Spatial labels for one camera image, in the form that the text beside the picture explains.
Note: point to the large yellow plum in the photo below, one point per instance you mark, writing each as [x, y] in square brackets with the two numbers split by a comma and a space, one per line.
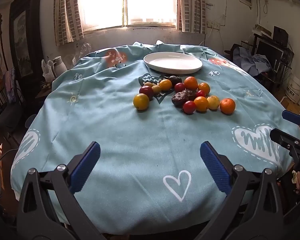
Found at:
[141, 101]

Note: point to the brick pattern curtain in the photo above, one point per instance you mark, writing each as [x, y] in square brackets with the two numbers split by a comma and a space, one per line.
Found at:
[190, 7]
[67, 12]

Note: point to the yellow spotted plum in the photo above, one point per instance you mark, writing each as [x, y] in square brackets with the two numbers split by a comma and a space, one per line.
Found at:
[213, 102]

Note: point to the blue cloth pile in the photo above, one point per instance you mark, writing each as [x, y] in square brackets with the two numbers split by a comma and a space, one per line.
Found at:
[255, 60]

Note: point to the small tan longan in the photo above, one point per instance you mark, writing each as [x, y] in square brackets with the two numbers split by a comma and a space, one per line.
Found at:
[148, 84]
[156, 89]

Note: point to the white kettle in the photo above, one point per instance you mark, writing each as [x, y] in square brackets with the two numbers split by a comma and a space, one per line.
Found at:
[59, 67]

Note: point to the black speaker box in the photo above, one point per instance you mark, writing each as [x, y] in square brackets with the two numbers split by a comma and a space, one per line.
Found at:
[280, 36]

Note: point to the dark monitor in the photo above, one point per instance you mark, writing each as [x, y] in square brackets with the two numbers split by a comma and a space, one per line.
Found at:
[267, 51]

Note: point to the light blue printed tablecloth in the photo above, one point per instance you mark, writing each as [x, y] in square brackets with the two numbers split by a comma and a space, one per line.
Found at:
[130, 140]

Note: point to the clothes on chair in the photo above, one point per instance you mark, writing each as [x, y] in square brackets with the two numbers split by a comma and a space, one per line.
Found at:
[10, 85]

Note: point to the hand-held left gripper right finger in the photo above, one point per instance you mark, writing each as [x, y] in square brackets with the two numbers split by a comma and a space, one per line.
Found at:
[215, 167]

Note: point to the white plastic bag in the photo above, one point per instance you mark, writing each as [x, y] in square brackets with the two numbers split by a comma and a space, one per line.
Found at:
[47, 71]

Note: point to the white bucket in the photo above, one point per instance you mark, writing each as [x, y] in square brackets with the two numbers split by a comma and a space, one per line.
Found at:
[295, 88]

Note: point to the wall socket strip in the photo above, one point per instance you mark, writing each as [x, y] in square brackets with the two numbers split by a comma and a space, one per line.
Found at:
[214, 25]

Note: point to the dark coat stand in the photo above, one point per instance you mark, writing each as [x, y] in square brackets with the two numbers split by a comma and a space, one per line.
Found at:
[1, 37]

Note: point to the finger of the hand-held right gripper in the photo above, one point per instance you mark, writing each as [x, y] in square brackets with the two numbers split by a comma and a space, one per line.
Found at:
[291, 116]
[282, 137]

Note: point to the orange tangerine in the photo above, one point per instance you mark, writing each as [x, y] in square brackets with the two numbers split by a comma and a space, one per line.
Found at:
[227, 105]
[191, 83]

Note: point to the white oval plate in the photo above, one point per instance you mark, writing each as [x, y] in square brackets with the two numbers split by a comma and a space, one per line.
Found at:
[172, 62]

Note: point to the small smooth orange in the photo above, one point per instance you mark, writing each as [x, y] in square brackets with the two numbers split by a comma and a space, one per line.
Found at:
[201, 104]
[204, 88]
[165, 85]

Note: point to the clear plastic bag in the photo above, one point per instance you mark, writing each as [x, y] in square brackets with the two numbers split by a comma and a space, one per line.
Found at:
[83, 51]

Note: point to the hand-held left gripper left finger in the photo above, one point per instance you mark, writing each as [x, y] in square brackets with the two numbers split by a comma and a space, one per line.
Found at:
[86, 167]

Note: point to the dark framed picture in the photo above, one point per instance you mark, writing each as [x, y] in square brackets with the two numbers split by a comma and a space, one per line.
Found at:
[25, 30]

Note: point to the bright window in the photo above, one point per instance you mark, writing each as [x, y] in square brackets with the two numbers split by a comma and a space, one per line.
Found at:
[140, 2]

